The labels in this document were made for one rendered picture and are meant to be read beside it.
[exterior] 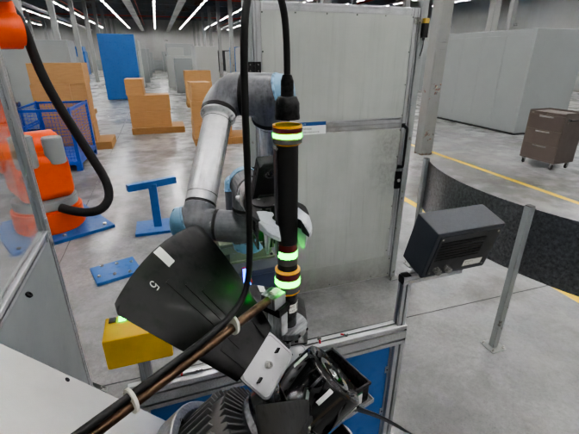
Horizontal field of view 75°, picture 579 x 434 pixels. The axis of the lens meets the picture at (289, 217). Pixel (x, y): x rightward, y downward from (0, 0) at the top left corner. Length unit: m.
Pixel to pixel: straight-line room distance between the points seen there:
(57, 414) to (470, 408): 2.10
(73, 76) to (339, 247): 6.65
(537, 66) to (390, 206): 7.82
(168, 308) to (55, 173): 3.90
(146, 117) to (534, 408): 9.02
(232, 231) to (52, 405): 0.45
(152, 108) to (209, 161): 8.89
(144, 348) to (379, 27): 2.27
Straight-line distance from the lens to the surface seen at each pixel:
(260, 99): 1.04
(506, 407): 2.52
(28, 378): 0.67
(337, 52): 2.57
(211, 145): 0.98
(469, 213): 1.36
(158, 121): 9.87
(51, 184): 4.44
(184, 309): 0.60
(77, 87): 8.52
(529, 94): 10.47
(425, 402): 2.38
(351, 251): 3.01
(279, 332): 0.68
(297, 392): 0.65
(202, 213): 0.89
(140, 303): 0.57
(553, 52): 10.75
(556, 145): 7.41
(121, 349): 1.09
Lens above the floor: 1.72
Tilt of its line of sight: 23 degrees down
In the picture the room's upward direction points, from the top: straight up
